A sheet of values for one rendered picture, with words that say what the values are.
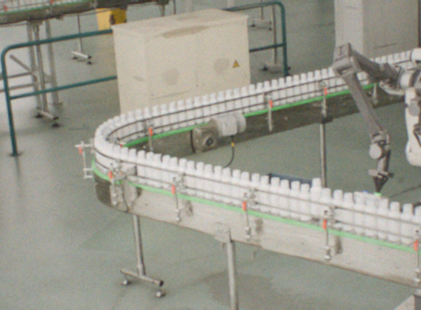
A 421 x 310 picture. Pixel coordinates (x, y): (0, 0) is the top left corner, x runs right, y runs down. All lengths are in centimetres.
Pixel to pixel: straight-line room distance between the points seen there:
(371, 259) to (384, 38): 651
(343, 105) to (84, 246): 210
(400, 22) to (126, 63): 338
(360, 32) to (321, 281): 470
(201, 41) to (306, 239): 446
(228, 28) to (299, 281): 328
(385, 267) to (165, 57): 464
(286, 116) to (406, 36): 454
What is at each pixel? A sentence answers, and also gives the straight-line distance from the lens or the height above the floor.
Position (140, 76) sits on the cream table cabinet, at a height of 78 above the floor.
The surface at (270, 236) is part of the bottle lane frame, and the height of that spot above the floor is 90.
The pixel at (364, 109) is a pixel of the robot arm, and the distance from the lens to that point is 437.
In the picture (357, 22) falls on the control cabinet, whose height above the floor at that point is 80.
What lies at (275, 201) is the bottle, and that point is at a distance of 453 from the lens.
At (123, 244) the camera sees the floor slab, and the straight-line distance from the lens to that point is 696.
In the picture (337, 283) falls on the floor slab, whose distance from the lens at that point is 617.
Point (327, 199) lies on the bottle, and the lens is 435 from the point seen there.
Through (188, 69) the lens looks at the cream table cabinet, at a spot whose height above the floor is 79.
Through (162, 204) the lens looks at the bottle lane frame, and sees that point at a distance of 500.
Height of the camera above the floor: 266
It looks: 18 degrees down
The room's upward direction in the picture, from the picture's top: 4 degrees counter-clockwise
